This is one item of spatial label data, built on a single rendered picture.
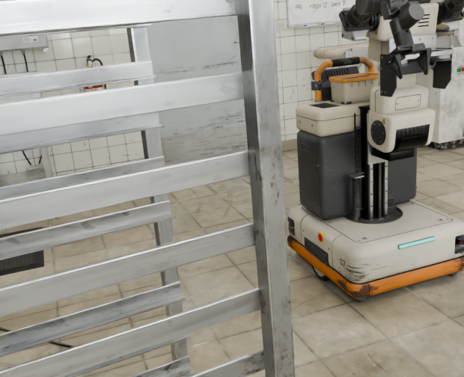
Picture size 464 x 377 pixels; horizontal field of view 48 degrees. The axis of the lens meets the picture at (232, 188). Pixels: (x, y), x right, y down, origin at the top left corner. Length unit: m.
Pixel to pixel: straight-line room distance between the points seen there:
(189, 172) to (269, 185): 0.09
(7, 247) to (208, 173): 0.51
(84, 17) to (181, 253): 0.27
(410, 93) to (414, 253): 0.68
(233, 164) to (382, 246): 1.74
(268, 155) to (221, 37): 4.19
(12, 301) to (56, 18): 0.28
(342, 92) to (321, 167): 0.35
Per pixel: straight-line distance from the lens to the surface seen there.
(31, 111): 0.54
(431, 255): 2.47
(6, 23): 0.53
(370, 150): 2.41
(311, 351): 2.11
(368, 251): 2.27
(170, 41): 4.64
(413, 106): 2.30
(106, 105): 0.55
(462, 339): 2.24
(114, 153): 4.61
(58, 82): 0.96
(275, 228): 0.62
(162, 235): 1.07
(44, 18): 0.54
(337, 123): 2.40
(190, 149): 4.77
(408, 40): 1.89
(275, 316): 0.67
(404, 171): 2.67
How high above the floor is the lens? 1.21
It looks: 17 degrees down
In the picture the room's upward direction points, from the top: 5 degrees counter-clockwise
